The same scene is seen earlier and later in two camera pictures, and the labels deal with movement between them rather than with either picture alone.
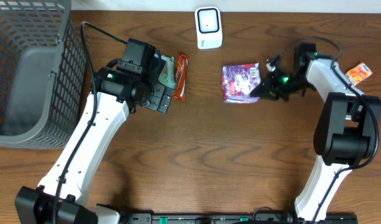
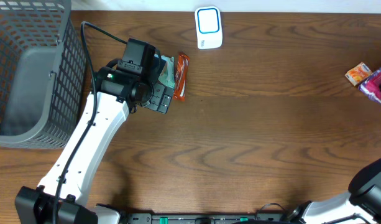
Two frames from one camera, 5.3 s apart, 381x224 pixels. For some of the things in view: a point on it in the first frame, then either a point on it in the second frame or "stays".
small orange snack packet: [358, 74] stays
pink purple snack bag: [239, 81] to [371, 86]
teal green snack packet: [167, 74] stays
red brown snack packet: [181, 76] stays
